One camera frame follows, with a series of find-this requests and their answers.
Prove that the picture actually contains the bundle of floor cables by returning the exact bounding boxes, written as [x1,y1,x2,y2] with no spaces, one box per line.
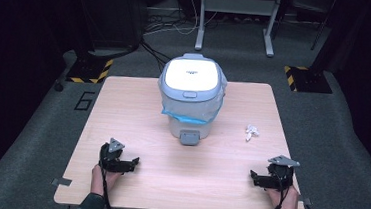
[138,0,223,78]

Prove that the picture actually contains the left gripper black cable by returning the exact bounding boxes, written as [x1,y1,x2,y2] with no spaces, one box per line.
[96,159,124,209]

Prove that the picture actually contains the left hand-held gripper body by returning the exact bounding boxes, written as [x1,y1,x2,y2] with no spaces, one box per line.
[97,136,127,174]

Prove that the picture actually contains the white trash bin grey lid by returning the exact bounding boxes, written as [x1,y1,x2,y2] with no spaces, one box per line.
[152,50,230,150]

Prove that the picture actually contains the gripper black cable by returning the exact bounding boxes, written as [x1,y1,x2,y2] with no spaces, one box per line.
[96,159,124,209]
[249,171,292,209]

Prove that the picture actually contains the white metal stand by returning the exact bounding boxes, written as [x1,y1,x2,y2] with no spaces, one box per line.
[194,0,284,59]

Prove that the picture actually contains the white paper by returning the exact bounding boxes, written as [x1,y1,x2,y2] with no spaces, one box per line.
[244,123,261,143]

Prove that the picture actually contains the person's left hand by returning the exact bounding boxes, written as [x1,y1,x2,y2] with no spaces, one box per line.
[89,163,123,199]

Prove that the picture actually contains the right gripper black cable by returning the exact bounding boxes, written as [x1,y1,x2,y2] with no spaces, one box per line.
[249,171,292,209]

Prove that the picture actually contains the person's right hand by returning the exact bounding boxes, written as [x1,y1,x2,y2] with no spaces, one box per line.
[263,182,303,209]

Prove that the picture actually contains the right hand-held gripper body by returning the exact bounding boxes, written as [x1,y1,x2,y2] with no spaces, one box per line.
[264,153,302,192]

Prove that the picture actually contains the black yellow striped base plate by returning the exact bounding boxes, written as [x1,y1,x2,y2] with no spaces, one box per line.
[282,64,335,96]
[65,54,115,87]

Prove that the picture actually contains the dark equipment stand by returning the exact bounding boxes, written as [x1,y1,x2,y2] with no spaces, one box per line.
[64,0,150,62]

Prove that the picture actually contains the blue plastic bin liner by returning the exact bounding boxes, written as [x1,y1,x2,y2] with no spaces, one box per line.
[154,65,229,128]

